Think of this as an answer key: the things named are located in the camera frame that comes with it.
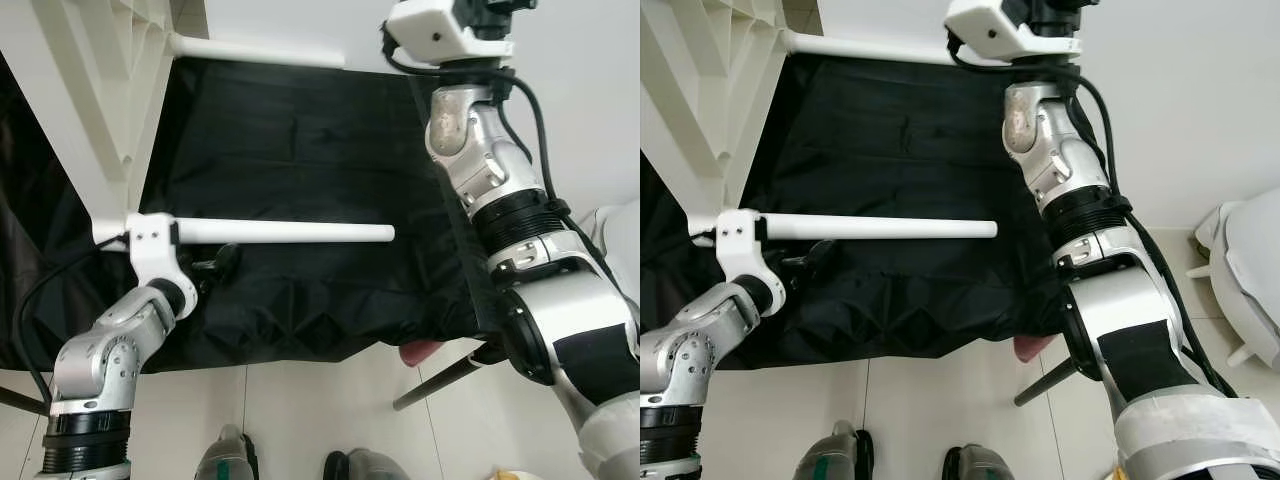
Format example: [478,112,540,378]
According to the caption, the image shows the white dome litter box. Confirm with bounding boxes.
[1188,198,1280,369]
[578,198,640,293]

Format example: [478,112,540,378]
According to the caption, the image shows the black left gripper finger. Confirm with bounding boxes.
[198,242,242,291]
[788,239,840,288]

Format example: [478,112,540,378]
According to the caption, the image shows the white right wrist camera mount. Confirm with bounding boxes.
[384,0,517,67]
[944,0,1084,64]

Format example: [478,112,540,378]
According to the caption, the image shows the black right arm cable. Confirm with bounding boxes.
[943,20,1239,399]
[378,22,611,301]

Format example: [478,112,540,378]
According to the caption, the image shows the white plastic table leg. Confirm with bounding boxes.
[168,32,347,72]
[688,210,1000,243]
[93,213,397,248]
[783,29,958,67]

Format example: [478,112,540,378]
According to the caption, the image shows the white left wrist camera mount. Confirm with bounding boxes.
[126,211,200,322]
[715,207,787,317]

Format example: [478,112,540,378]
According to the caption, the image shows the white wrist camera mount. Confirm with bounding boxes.
[384,0,517,67]
[126,211,200,322]
[944,0,1084,64]
[715,207,787,317]

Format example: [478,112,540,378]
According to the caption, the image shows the robot right leg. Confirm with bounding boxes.
[322,447,407,480]
[941,444,1017,480]

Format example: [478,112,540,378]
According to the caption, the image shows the white plastic table top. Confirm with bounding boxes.
[640,0,823,237]
[0,0,208,247]

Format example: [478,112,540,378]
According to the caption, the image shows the black table cloth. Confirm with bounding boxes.
[0,55,503,374]
[640,53,1079,371]

